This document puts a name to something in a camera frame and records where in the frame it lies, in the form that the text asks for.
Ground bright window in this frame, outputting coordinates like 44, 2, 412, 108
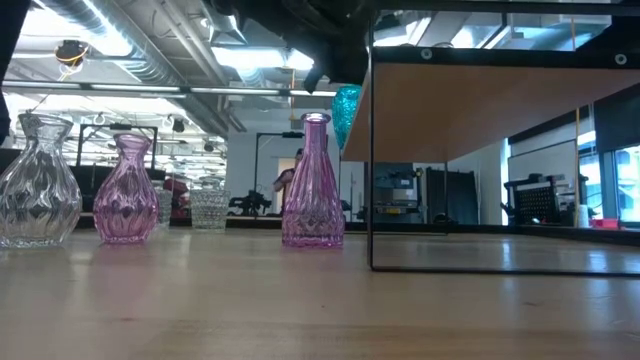
577, 144, 640, 224

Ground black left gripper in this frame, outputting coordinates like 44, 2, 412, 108
234, 0, 374, 95

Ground black pegboard rack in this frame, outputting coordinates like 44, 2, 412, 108
502, 173, 576, 227

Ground black panel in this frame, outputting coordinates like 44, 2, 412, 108
424, 167, 476, 225

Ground clear diamond-cut glass jar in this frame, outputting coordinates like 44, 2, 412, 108
188, 174, 232, 231

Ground linear ceiling light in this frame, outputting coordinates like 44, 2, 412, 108
0, 79, 339, 100

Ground black round ceiling sensor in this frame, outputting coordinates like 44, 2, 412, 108
53, 38, 91, 69

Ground wooden shelf black metal frame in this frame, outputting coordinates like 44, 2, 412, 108
341, 0, 640, 277

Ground black cabinet machine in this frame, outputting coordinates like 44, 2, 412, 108
372, 162, 426, 224

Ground teal textured glass vase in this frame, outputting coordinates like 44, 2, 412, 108
331, 83, 363, 151

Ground clear swirl bulbous glass vase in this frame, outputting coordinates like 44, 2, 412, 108
0, 112, 84, 250

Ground pink small bulbous vase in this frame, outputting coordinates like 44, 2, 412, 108
92, 132, 160, 246

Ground red background object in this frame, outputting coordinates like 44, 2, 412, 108
164, 177, 191, 220

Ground clear necked glass jar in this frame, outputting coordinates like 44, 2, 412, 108
149, 178, 174, 232

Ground person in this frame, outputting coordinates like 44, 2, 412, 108
272, 147, 305, 216

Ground pink tall diamond-cut vase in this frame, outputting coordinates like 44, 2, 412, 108
280, 111, 346, 250

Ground bright ceiling light panel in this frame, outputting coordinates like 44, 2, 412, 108
209, 44, 316, 71

